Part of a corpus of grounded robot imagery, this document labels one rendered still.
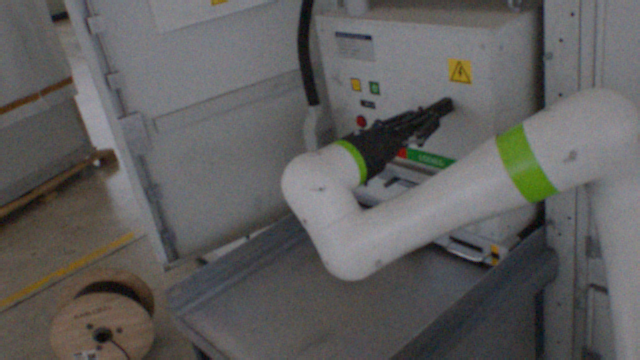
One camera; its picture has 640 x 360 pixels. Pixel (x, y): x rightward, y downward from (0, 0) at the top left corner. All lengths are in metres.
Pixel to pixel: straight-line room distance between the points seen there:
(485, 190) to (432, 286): 0.52
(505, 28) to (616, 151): 0.42
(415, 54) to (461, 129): 0.18
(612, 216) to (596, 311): 0.51
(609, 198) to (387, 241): 0.34
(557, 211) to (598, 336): 0.31
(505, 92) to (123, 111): 0.86
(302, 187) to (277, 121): 0.68
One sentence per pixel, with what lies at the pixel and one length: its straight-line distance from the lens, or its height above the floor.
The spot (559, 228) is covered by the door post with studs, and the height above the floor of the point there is 0.92.
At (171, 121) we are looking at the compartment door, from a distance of 1.53.
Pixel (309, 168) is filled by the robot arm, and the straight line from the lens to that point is 1.00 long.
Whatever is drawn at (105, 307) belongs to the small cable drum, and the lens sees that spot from 2.60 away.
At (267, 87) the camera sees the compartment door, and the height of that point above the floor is 1.22.
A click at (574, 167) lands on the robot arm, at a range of 0.89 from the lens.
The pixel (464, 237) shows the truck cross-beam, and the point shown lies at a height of 0.91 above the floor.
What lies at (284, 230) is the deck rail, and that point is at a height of 0.88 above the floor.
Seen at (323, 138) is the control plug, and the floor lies 1.12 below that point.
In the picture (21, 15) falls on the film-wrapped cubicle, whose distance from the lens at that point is 4.51.
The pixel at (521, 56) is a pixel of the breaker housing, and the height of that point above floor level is 1.31.
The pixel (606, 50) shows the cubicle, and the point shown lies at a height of 1.34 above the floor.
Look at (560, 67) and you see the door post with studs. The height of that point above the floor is 1.29.
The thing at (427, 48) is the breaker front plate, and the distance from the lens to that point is 1.28.
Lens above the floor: 1.71
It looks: 27 degrees down
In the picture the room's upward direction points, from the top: 11 degrees counter-clockwise
